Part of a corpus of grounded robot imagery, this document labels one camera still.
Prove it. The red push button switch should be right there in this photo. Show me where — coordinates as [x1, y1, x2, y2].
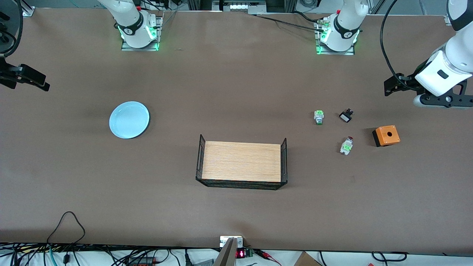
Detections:
[340, 136, 354, 156]

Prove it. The light blue round plate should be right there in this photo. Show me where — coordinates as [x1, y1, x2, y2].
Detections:
[109, 101, 150, 140]

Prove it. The silver control box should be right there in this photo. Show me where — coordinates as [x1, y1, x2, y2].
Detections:
[212, 0, 267, 13]

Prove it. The brown cardboard piece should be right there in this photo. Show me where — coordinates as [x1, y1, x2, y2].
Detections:
[293, 251, 324, 266]

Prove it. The red clip lead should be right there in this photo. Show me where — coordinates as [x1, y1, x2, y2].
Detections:
[254, 249, 282, 266]

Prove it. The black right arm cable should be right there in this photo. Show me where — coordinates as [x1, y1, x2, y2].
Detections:
[0, 0, 24, 58]

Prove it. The orange button enclosure box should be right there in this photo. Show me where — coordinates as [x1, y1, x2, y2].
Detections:
[372, 125, 401, 147]

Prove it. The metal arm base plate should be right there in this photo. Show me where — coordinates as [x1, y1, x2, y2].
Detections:
[121, 16, 164, 52]
[314, 18, 356, 56]

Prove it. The black cable across table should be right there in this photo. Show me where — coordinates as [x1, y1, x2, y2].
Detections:
[254, 11, 328, 33]

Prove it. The black looped thin cable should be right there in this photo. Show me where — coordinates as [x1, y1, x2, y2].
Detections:
[47, 211, 86, 263]

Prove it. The black coiled floor cable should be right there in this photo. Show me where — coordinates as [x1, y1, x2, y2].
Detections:
[371, 251, 408, 262]

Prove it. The wooden tray with wire sides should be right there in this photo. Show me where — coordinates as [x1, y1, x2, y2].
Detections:
[195, 134, 288, 191]

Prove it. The silver metal mounting bracket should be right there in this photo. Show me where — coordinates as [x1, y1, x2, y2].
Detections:
[220, 236, 244, 248]

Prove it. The grey camera post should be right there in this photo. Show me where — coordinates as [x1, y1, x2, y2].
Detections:
[213, 238, 237, 266]

